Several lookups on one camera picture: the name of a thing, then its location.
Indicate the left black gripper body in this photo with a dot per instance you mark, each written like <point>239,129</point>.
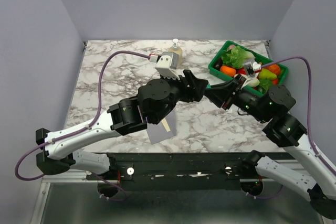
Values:
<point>178,92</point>

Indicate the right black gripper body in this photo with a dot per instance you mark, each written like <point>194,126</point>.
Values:
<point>247,100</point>

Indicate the beige letter paper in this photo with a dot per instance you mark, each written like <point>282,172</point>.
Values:
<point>166,125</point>

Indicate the grey envelope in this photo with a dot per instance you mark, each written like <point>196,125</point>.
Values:
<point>157,132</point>

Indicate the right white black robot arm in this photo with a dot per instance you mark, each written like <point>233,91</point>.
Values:
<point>283,129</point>

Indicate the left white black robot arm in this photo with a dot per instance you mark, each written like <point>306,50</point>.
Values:
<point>63,150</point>

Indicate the green toy leaf vegetable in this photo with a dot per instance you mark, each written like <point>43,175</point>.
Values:
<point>264,85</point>

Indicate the orange toy fruit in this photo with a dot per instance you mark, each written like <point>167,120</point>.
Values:
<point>229,71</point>

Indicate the green toy pear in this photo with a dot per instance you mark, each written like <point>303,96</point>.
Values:
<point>265,74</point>

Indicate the dark toy eggplant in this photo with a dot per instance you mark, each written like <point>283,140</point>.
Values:
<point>218,65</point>

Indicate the red toy pepper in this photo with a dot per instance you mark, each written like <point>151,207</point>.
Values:
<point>241,71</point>

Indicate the orange toy tomato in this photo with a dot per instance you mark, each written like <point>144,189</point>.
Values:
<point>274,69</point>

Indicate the white toy radish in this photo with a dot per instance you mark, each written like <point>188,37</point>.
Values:
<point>251,81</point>

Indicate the green plastic basket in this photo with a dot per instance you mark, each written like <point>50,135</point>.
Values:
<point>258,58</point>

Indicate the green toy lettuce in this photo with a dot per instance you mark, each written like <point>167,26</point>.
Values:
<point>235,56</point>

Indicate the beige soap pump bottle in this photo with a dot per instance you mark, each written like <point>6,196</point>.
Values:
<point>177,49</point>

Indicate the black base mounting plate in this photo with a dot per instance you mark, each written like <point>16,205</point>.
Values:
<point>184,171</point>

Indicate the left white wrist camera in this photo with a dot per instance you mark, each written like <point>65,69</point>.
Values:
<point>167,64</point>

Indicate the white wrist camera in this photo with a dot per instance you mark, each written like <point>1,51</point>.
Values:
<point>167,64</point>
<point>252,67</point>

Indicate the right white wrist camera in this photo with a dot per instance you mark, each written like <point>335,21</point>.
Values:
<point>252,67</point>

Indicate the aluminium frame rail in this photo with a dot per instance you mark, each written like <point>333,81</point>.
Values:
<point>71,176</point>

